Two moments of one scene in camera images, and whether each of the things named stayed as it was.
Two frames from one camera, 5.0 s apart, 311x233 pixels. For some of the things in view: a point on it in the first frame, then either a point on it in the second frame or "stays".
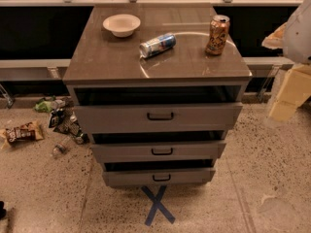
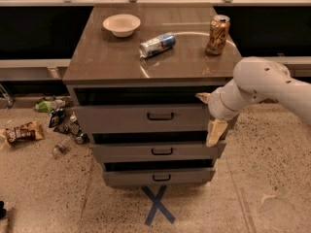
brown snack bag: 25,132 stays
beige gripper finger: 275,41 → 226,102
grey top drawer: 159,116 stays
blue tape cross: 157,205 stays
